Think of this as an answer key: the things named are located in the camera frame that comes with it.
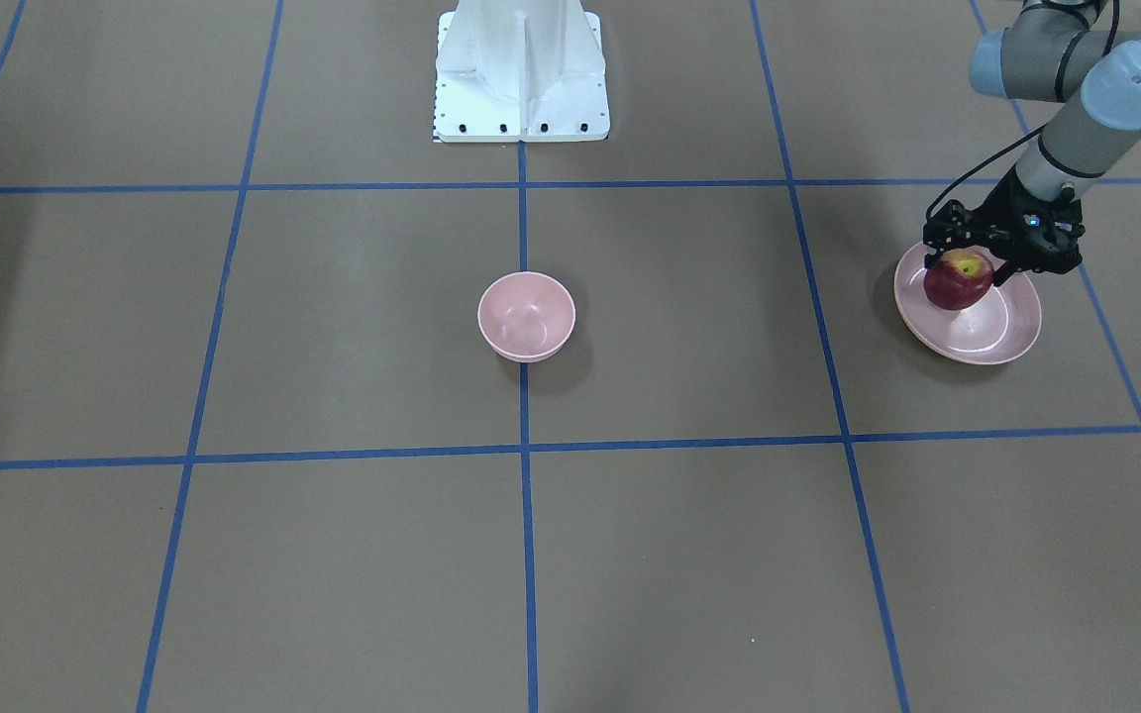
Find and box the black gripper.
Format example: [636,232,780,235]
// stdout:
[922,170,1086,287]

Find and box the red apple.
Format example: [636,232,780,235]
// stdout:
[923,248,994,311]

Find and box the pink bowl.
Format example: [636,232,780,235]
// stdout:
[476,272,576,362]

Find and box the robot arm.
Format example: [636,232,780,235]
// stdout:
[922,1,1141,285]

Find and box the pink plate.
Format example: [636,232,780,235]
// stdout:
[892,244,1043,366]

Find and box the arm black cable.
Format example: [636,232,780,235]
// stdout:
[925,0,1122,221]

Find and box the white pedestal base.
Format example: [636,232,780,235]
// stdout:
[432,1,610,144]

